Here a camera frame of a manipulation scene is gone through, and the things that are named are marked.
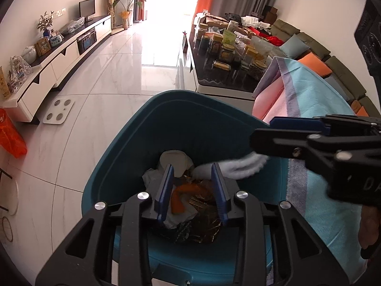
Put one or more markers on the white bathroom scale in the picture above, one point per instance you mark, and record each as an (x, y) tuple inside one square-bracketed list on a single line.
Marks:
[(59, 111)]

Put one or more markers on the blue-grey cushion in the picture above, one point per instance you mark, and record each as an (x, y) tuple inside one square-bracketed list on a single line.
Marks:
[(339, 88), (293, 46)]

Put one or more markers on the golden foil wrapper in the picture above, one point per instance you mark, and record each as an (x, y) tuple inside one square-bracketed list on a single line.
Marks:
[(199, 229)]

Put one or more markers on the group of jars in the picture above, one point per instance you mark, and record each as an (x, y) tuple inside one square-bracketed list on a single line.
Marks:
[(226, 50)]

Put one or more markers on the white ceramic jar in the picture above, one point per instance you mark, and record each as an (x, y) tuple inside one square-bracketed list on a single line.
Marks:
[(29, 55)]

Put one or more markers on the white tissue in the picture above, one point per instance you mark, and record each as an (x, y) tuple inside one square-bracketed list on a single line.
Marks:
[(181, 217)]

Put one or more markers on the person's right hand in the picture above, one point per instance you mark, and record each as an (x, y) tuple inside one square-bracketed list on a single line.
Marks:
[(369, 229)]

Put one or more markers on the plant in blue vase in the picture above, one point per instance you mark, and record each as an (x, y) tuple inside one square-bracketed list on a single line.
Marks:
[(46, 23)]

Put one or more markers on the white and black TV cabinet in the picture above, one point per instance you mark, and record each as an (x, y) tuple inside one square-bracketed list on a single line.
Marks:
[(68, 53)]

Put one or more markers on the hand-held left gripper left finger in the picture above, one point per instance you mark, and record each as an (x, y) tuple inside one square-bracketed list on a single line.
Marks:
[(165, 190)]

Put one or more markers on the clear plastic bag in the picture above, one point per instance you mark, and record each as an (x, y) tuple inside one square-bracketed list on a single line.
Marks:
[(71, 25)]

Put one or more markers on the orange cushion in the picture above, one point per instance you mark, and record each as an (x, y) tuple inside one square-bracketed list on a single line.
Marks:
[(361, 108), (317, 64)]

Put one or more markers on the golden picture frame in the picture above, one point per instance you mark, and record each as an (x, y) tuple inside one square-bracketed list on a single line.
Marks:
[(43, 47)]

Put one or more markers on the yellow tall box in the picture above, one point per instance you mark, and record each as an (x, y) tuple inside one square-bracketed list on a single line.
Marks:
[(4, 83)]

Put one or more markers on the black monitor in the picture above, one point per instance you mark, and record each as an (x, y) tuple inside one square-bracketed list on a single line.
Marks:
[(87, 7)]

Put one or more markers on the blue and grey printed tablecloth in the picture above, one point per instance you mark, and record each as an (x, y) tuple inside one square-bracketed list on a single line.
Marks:
[(312, 95)]

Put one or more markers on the black glass coffee table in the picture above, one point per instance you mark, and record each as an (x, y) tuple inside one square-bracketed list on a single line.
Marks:
[(214, 77)]

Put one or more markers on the green sectional sofa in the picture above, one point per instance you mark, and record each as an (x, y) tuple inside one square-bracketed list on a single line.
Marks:
[(342, 71)]

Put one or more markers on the orange plastic bag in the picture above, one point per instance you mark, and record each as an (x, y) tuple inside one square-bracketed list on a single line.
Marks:
[(12, 140)]

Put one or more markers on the orange snack packet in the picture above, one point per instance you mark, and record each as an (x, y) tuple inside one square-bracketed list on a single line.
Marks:
[(181, 196)]

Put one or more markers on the white clothes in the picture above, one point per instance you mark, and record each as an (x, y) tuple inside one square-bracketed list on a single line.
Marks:
[(251, 20)]

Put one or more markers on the dark clothes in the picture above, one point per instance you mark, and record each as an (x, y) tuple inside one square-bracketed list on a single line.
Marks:
[(233, 16)]

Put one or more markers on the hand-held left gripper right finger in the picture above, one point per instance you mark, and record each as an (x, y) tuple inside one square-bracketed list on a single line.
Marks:
[(218, 190)]

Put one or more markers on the red cloth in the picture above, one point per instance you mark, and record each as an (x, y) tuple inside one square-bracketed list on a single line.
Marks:
[(273, 40)]

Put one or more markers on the brown cardboard boxes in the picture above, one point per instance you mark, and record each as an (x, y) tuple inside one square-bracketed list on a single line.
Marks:
[(269, 13)]

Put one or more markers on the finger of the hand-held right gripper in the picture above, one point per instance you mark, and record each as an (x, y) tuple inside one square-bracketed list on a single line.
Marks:
[(294, 123), (279, 143)]

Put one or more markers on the blue plastic trash bin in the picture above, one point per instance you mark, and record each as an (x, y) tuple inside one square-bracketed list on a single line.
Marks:
[(178, 125)]

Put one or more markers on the blue and white ceramic pot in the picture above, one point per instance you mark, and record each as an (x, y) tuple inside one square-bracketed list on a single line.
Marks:
[(56, 40)]

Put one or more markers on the tall plant in yellow wrap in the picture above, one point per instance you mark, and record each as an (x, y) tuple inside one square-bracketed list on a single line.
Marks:
[(125, 16)]

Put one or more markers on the clear plastic gift box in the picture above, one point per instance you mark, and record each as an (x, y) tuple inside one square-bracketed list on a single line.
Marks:
[(19, 70)]

